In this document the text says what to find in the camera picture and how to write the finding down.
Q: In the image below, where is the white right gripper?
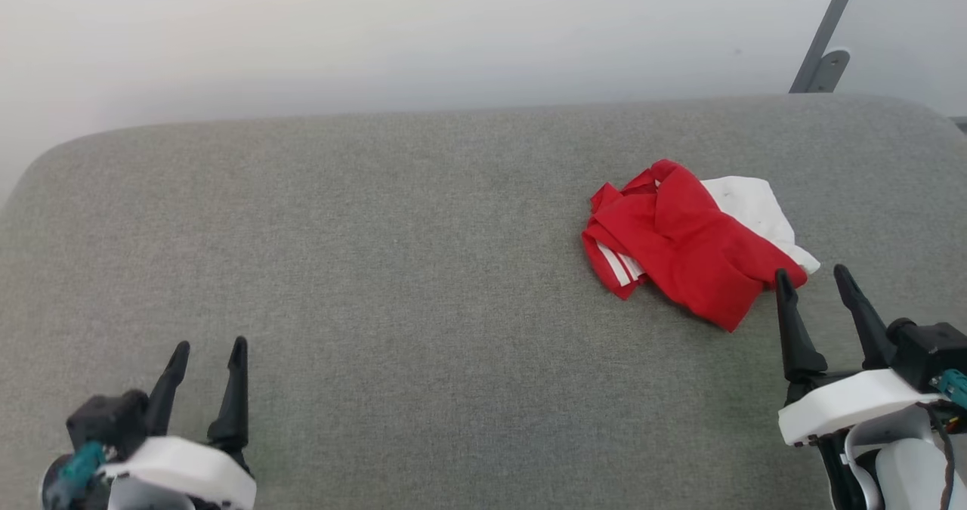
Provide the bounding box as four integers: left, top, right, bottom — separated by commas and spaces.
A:
775, 264, 945, 447

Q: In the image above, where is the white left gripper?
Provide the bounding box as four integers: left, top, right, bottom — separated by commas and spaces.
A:
100, 335, 257, 510

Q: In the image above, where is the red and white garment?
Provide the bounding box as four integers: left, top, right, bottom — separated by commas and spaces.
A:
582, 159, 821, 333

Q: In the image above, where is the grey fabric sofa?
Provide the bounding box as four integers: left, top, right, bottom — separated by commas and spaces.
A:
0, 93, 967, 510

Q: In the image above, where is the grey slanted metal bar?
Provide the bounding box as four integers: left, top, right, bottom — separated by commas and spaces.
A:
789, 0, 865, 94

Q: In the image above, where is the teal right cable connector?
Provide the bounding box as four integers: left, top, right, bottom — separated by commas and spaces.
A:
931, 369, 967, 410

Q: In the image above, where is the teal cable connector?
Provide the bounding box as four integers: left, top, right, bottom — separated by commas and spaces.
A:
57, 440, 107, 490
931, 369, 967, 410

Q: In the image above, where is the teal left cable connector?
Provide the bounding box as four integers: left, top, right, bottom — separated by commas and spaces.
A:
57, 440, 107, 490

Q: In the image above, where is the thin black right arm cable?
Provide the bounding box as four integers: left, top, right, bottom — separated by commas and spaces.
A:
934, 410, 959, 510

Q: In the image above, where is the grey rounded metal bracket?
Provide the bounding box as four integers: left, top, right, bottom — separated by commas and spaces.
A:
811, 49, 851, 94

